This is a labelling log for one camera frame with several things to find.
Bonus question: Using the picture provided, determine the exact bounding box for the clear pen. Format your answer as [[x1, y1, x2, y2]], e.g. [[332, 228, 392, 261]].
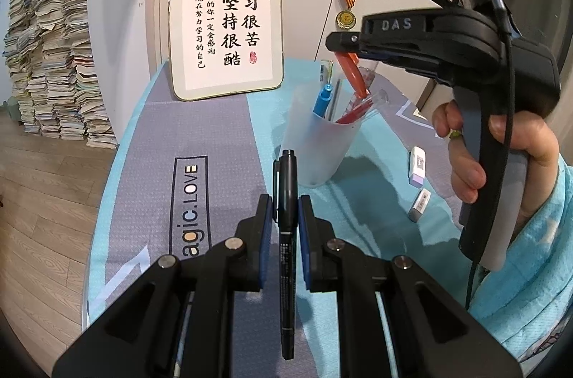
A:
[[353, 88, 389, 120]]

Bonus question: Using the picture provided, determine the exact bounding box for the framed calligraphy board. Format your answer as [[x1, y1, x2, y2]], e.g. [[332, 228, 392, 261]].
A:
[[168, 0, 286, 101]]

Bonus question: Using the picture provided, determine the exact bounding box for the frosted plastic cup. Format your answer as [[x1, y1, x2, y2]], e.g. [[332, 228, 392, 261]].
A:
[[280, 83, 362, 187]]

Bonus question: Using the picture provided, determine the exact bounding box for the white eraser with grey sleeve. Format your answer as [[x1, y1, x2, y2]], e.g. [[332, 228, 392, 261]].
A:
[[408, 189, 432, 222]]

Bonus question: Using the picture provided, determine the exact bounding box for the orange pen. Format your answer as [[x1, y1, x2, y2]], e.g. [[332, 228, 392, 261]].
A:
[[333, 50, 371, 99]]

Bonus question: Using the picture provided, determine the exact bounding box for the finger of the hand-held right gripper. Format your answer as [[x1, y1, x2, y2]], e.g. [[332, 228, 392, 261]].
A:
[[325, 9, 449, 53], [358, 44, 446, 82]]

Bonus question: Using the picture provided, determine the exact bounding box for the person's right forearm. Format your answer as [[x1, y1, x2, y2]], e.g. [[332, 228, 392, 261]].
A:
[[466, 163, 573, 363]]

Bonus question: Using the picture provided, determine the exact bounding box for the person's right hand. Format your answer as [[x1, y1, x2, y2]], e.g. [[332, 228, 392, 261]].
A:
[[432, 101, 562, 222]]

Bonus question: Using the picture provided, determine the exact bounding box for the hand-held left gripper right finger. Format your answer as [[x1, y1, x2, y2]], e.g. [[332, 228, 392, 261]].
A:
[[298, 194, 524, 378]]

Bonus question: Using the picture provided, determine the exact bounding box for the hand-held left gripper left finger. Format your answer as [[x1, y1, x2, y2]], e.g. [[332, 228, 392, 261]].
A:
[[53, 194, 275, 378]]

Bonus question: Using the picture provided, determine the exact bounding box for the blue and grey table mat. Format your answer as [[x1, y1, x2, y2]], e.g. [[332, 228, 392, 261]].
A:
[[85, 57, 475, 378]]

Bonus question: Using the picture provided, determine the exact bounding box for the white eraser with purple end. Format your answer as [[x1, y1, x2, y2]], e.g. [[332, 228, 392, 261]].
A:
[[408, 146, 426, 185]]

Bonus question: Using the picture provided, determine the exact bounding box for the red pen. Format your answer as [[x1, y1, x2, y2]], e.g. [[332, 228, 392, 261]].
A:
[[336, 94, 377, 125]]

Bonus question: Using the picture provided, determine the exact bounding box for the black marker pen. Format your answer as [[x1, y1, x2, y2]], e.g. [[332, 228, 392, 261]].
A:
[[273, 149, 298, 361]]

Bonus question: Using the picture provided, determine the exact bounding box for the blue pen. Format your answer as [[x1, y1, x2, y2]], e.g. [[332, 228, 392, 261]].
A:
[[312, 83, 334, 119]]

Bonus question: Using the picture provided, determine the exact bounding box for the tall stack of papers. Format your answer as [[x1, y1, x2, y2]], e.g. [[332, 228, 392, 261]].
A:
[[2, 0, 119, 150]]

